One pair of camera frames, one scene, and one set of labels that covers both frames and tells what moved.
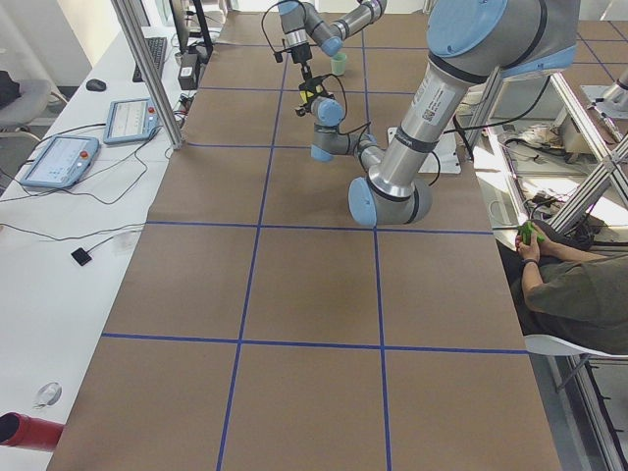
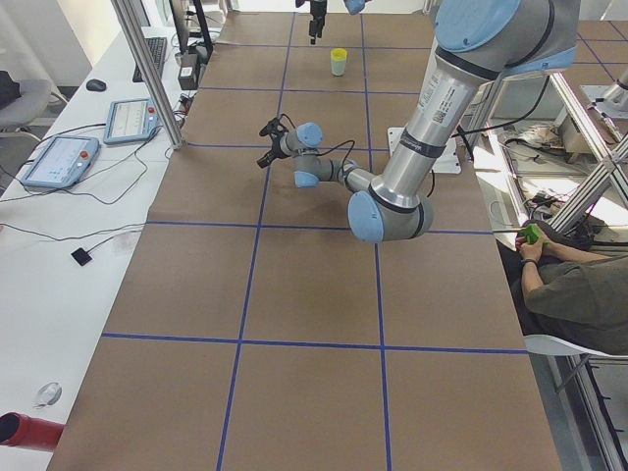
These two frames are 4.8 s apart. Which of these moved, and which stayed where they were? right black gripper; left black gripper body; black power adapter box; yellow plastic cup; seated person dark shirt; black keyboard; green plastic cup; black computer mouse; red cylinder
Moved: left black gripper body; right black gripper; yellow plastic cup
Stayed: black computer mouse; black keyboard; seated person dark shirt; green plastic cup; red cylinder; black power adapter box
